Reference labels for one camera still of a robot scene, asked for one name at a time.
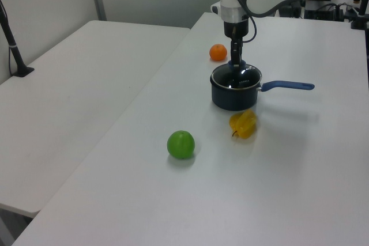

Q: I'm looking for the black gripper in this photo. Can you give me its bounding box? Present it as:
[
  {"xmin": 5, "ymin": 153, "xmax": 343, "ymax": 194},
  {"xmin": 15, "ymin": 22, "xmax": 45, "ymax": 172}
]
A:
[{"xmin": 224, "ymin": 20, "xmax": 250, "ymax": 68}]

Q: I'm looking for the glass lid with blue knob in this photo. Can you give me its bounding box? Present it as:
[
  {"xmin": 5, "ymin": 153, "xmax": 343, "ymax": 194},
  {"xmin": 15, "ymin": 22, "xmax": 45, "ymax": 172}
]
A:
[{"xmin": 212, "ymin": 59, "xmax": 262, "ymax": 90}]

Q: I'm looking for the orange mandarin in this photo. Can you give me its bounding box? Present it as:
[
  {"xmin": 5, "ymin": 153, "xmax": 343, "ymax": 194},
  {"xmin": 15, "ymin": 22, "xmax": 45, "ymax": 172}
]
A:
[{"xmin": 209, "ymin": 43, "xmax": 228, "ymax": 62}]

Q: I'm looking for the yellow starfruit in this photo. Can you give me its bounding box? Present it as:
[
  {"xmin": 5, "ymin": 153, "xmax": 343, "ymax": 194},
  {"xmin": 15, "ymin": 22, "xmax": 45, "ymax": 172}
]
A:
[{"xmin": 229, "ymin": 109, "xmax": 258, "ymax": 140}]

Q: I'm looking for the black electronics box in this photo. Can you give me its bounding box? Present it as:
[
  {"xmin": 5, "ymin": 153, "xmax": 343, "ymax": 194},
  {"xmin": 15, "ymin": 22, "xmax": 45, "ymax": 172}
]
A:
[{"xmin": 303, "ymin": 3, "xmax": 345, "ymax": 21}]

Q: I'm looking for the green apple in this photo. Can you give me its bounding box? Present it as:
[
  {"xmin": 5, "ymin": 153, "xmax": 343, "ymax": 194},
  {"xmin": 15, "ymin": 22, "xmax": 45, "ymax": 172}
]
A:
[{"xmin": 167, "ymin": 130, "xmax": 195, "ymax": 160}]

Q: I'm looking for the black clamp stand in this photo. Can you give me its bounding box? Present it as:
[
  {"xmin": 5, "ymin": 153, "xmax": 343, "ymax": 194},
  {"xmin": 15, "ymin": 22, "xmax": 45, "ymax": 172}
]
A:
[{"xmin": 349, "ymin": 0, "xmax": 369, "ymax": 31}]

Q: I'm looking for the black pole with flat base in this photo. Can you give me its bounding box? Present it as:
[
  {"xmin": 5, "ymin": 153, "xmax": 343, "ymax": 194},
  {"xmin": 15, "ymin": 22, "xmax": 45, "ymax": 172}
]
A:
[{"xmin": 0, "ymin": 0, "xmax": 35, "ymax": 78}]

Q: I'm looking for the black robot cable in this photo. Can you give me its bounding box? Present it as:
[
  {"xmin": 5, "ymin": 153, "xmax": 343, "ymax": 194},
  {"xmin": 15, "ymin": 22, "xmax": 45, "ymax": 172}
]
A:
[{"xmin": 234, "ymin": 0, "xmax": 258, "ymax": 43}]

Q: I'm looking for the dark saucepan with blue handle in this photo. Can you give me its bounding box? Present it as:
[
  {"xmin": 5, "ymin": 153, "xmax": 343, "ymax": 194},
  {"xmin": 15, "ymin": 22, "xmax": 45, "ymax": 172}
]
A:
[{"xmin": 209, "ymin": 63, "xmax": 315, "ymax": 112}]

